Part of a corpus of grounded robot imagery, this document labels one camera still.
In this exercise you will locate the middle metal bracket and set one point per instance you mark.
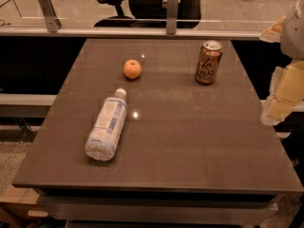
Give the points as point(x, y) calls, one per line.
point(171, 17)

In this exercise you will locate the orange soda can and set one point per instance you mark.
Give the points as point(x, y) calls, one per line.
point(208, 63)

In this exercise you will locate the glass partition panel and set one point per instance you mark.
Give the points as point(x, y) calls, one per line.
point(202, 14)

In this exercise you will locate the black office chair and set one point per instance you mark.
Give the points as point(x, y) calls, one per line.
point(151, 14)

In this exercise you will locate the orange fruit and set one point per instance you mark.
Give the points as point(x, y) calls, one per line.
point(132, 69)

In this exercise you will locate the left metal bracket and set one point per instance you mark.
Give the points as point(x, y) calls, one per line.
point(53, 23)

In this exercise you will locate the blue labelled plastic bottle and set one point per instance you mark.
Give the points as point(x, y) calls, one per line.
point(103, 139)

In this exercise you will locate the metal bracket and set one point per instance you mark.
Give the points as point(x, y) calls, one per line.
point(53, 23)
point(171, 17)

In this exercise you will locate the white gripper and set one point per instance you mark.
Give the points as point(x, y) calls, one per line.
point(294, 37)

